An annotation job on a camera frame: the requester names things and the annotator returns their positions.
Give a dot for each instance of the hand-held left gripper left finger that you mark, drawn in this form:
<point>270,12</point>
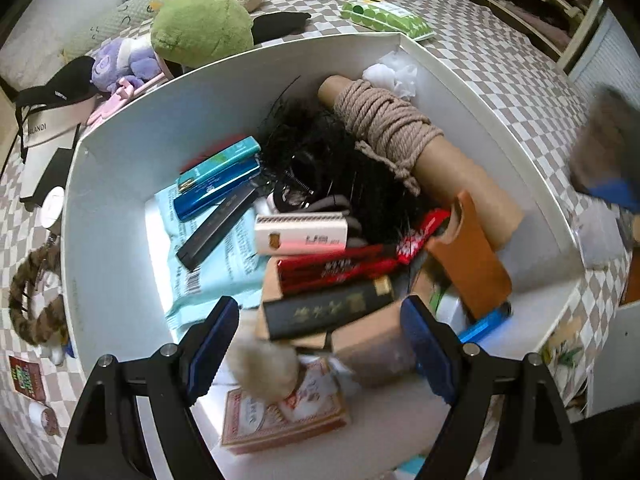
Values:
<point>212,355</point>

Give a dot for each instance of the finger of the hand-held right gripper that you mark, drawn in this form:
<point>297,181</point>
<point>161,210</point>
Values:
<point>615,192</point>

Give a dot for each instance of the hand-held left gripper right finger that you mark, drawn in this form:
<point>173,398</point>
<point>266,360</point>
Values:
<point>430,355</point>

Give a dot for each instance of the light blue lighter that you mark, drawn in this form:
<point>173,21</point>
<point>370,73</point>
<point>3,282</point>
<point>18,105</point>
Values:
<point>482,327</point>

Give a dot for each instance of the black gold-lettered lighter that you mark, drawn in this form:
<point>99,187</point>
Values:
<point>325,310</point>

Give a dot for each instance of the red snack wrapper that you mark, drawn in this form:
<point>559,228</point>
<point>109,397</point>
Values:
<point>420,240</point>

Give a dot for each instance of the dark grey slim lighter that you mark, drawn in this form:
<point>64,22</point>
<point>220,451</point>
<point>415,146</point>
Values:
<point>215,230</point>

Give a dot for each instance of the dark blue metallic lighter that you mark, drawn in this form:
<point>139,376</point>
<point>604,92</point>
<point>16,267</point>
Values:
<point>215,192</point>

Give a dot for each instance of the white cardboard storage box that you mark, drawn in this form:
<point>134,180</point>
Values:
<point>115,200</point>

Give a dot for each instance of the teal lighter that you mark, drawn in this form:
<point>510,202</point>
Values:
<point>220,162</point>

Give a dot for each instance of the red slim lighter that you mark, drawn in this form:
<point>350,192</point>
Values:
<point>225,142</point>

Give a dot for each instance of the clear plastic cup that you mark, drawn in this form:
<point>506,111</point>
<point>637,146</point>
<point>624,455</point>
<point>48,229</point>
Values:
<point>600,237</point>

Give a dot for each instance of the beige fluffy puff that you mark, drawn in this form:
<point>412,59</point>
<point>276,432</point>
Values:
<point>265,370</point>

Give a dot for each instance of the pink square compact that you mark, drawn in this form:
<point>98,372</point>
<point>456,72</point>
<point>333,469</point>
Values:
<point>375,350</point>

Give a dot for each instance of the teal foil packet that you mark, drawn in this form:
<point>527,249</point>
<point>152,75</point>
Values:
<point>220,285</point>

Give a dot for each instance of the red patterned card box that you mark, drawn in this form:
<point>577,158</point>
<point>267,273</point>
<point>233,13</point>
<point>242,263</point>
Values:
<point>285,420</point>

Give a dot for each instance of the brown leather case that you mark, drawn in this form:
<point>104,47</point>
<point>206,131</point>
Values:
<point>475,265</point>

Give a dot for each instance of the grey sliding door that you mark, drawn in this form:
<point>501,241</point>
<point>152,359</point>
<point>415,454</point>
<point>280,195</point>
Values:
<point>610,55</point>

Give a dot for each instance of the white ribbed lighter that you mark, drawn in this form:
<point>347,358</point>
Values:
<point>300,235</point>

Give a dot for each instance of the white suction hook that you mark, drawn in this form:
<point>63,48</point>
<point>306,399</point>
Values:
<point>54,354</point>

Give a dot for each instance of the small white tape roll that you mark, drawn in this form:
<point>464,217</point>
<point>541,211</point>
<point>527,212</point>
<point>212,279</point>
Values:
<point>44,419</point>

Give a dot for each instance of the red cigarette pack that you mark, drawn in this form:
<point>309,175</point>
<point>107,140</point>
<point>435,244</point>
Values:
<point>26,377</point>

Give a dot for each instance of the black hair clip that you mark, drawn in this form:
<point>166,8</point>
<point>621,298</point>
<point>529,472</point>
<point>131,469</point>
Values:
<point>300,180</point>

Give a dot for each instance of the round jar white lid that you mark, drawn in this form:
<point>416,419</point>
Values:
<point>52,210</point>

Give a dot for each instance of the open closet shelf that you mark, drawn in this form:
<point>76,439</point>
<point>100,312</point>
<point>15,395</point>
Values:
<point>500,0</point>

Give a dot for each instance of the black square box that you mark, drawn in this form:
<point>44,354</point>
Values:
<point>57,170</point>

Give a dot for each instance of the black wig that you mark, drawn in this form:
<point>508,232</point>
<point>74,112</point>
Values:
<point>320,130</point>

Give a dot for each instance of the white crumpled tissue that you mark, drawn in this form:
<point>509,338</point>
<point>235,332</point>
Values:
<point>392,75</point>

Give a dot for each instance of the pink plastic bunny toy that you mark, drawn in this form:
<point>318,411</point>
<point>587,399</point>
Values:
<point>120,97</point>

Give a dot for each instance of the green wet wipes pack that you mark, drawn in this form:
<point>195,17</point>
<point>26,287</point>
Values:
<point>387,17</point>

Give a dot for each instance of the purple plush toy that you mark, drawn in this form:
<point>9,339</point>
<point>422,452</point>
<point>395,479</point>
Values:
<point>125,62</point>

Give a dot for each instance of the green plush toy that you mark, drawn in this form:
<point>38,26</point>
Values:
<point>200,25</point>

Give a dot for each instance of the black cloth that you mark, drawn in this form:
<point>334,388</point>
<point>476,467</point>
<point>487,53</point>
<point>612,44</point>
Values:
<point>280,27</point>

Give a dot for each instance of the white fluffy pillow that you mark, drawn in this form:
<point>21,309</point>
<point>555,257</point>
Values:
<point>35,55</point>

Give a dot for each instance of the long pale green bolster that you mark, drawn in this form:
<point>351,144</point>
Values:
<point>110,15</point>

